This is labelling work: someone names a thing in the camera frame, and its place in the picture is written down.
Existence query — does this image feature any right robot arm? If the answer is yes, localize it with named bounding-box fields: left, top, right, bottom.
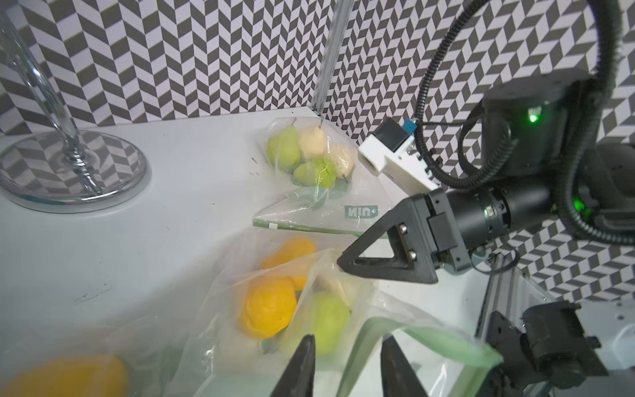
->
left=337, top=1, right=634, bottom=284

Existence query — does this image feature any green pear bag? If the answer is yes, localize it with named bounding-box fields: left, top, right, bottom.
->
left=284, top=289, right=352, bottom=357
left=294, top=155, right=337, bottom=189
left=266, top=125, right=301, bottom=171

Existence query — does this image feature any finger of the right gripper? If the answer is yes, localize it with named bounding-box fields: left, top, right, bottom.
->
left=337, top=195, right=438, bottom=285

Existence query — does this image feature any yellow pear middle bag upper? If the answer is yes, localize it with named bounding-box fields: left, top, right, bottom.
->
left=259, top=237, right=317, bottom=270

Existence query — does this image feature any zip-top bag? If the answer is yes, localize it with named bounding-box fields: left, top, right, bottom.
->
left=1, top=316, right=190, bottom=396
left=167, top=229, right=502, bottom=396
left=253, top=117, right=393, bottom=236

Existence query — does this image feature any chrome glass holder stand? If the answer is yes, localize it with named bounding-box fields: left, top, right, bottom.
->
left=1, top=13, right=151, bottom=213

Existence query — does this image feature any cream pear far bag right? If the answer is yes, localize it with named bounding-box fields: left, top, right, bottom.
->
left=328, top=143, right=356, bottom=180

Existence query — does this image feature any yellow pear middle bag lower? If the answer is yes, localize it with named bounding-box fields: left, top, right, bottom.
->
left=239, top=276, right=297, bottom=340

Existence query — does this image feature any yellow pear bag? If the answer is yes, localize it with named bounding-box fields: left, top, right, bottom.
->
left=259, top=237, right=317, bottom=270
left=239, top=276, right=297, bottom=340
left=1, top=354, right=130, bottom=396

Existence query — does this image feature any cream pear bag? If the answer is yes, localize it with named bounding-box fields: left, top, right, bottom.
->
left=328, top=143, right=356, bottom=180
left=298, top=127, right=327, bottom=160

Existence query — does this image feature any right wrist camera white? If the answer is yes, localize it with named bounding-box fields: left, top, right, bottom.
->
left=358, top=117, right=440, bottom=196

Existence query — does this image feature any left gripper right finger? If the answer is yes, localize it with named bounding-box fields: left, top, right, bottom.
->
left=380, top=335, right=428, bottom=397

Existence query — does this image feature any cream pear far bag upper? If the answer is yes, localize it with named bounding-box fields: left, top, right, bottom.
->
left=298, top=127, right=327, bottom=160

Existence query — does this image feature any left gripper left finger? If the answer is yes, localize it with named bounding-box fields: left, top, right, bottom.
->
left=271, top=334, right=316, bottom=397

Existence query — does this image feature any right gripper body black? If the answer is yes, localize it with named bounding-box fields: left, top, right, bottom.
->
left=428, top=173, right=555, bottom=273

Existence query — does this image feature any yellow pear left bag lower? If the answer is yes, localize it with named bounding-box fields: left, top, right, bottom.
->
left=1, top=354, right=130, bottom=396

